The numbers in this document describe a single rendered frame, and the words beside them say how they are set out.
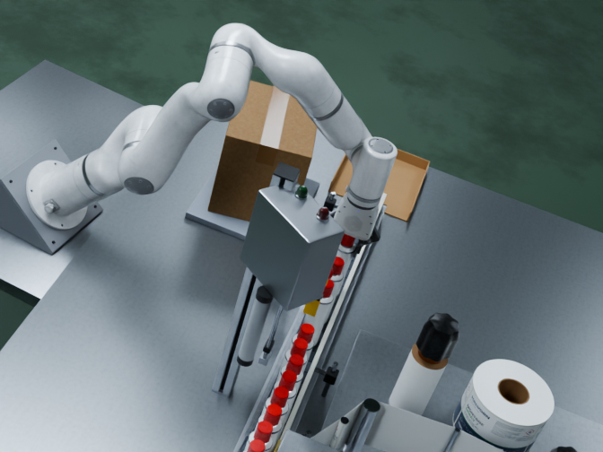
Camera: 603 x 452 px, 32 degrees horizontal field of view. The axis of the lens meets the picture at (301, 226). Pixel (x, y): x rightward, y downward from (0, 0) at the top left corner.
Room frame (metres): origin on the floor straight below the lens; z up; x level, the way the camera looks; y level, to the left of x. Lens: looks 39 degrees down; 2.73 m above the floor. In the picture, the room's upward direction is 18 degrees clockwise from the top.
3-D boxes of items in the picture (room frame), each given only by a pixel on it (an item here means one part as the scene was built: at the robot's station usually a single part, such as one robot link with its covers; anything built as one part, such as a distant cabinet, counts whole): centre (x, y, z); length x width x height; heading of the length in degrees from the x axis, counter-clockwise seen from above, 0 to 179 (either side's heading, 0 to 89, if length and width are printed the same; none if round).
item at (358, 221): (2.06, -0.12, 1.18); 0.10 x 0.07 x 0.11; 84
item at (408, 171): (2.71, -0.19, 0.85); 0.30 x 0.26 x 0.04; 174
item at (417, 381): (1.77, -0.37, 1.03); 0.09 x 0.09 x 0.30
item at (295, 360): (1.61, -0.08, 0.98); 0.05 x 0.05 x 0.20
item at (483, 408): (1.78, -0.59, 0.95); 0.20 x 0.20 x 0.14
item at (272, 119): (2.45, 0.16, 0.99); 0.30 x 0.24 x 0.27; 5
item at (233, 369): (1.69, 0.06, 1.16); 0.04 x 0.04 x 0.67; 84
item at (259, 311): (1.57, 0.03, 1.18); 0.04 x 0.04 x 0.21
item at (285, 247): (1.62, 0.01, 1.38); 0.17 x 0.10 x 0.19; 49
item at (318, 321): (1.88, -0.10, 0.98); 0.05 x 0.05 x 0.20
